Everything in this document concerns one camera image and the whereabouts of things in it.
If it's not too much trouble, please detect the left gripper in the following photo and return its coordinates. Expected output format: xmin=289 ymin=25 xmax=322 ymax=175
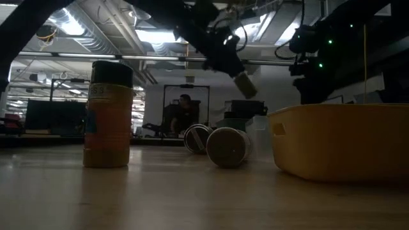
xmin=203 ymin=33 xmax=247 ymax=80

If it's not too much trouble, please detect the white label jar black lid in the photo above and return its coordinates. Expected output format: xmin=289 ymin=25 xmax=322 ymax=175
xmin=233 ymin=72 xmax=258 ymax=100

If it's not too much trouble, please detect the dark spice jar black lid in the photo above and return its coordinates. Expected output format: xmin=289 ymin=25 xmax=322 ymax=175
xmin=206 ymin=126 xmax=255 ymax=169

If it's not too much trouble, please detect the gold lid spice jar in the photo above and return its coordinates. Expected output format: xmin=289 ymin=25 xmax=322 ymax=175
xmin=183 ymin=123 xmax=214 ymax=155

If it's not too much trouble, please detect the orange spice jar black lid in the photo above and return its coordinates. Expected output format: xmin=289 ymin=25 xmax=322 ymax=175
xmin=82 ymin=60 xmax=134 ymax=169

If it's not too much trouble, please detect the teal plastic bin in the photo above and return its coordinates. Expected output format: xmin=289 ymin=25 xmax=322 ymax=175
xmin=215 ymin=118 xmax=251 ymax=132

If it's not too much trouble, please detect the small yellow plastic bin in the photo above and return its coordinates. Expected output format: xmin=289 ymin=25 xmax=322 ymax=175
xmin=267 ymin=103 xmax=409 ymax=183

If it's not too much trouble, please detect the clear plastic container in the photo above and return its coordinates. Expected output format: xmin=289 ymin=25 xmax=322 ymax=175
xmin=245 ymin=115 xmax=272 ymax=157

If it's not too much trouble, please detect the person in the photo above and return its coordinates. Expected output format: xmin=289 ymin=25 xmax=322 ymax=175
xmin=169 ymin=93 xmax=201 ymax=135

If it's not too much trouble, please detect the long horizontal metal bar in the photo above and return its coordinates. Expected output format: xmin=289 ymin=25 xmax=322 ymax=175
xmin=17 ymin=50 xmax=300 ymax=67

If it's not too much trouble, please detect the dark cabinet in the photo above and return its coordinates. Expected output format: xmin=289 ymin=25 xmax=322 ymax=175
xmin=24 ymin=98 xmax=87 ymax=135

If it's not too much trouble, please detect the black round ceiling device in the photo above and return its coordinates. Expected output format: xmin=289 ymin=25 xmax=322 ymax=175
xmin=35 ymin=24 xmax=59 ymax=43

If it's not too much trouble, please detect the red object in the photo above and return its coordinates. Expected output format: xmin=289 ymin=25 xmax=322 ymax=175
xmin=1 ymin=113 xmax=26 ymax=135

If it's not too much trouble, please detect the black rectangular stand frame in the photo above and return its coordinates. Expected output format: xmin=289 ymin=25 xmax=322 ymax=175
xmin=162 ymin=84 xmax=211 ymax=135

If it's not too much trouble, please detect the black rig frame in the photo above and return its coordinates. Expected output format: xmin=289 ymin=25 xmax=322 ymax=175
xmin=49 ymin=77 xmax=92 ymax=102

